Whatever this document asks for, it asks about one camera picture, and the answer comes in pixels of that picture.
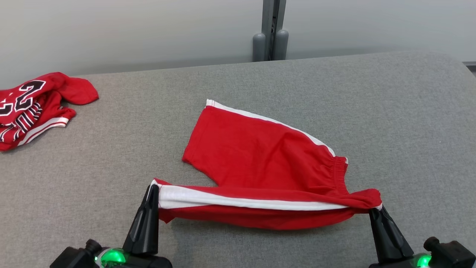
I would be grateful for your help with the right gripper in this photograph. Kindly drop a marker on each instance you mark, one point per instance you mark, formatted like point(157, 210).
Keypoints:
point(401, 263)

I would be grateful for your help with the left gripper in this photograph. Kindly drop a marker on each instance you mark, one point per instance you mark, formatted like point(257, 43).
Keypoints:
point(148, 261)

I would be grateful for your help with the red shorts with white stripe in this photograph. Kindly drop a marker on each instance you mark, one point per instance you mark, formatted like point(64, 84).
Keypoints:
point(260, 156)

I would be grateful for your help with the red basketball jersey white sleeves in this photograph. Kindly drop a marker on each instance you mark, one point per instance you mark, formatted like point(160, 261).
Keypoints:
point(74, 89)

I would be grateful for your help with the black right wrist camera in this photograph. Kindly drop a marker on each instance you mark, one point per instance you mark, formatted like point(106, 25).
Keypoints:
point(453, 257)

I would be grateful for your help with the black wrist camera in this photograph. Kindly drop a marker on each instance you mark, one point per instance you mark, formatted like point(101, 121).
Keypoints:
point(72, 258)
point(453, 257)

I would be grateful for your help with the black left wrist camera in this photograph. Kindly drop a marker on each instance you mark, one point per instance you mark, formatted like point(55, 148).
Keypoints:
point(72, 258)

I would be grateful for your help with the grey metal post with feet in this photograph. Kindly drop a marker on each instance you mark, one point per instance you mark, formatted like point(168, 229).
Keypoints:
point(268, 22)

